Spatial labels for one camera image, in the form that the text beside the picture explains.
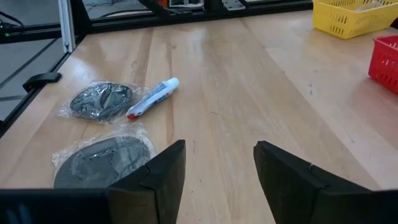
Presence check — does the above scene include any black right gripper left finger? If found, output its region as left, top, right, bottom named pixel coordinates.
left=0, top=139, right=187, bottom=224

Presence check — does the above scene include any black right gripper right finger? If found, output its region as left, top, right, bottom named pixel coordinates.
left=253, top=140, right=398, bottom=224

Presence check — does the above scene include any bagged round black item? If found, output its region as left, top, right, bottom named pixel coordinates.
left=51, top=123, right=156, bottom=190
left=57, top=80, right=144, bottom=125

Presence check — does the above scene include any small white toothpaste tube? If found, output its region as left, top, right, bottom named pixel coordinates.
left=126, top=77, right=180, bottom=120

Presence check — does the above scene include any red plastic basket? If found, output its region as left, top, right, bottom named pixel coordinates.
left=368, top=34, right=398, bottom=96

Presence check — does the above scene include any yellow plastic basket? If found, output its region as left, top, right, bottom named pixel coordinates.
left=312, top=0, right=398, bottom=40

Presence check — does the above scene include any black clamp bracket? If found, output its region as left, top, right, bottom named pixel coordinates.
left=22, top=72, right=63, bottom=93

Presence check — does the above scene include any silver aluminium profile post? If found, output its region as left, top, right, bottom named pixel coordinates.
left=57, top=0, right=77, bottom=54

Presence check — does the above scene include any black cable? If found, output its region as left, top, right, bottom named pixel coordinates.
left=0, top=11, right=25, bottom=32

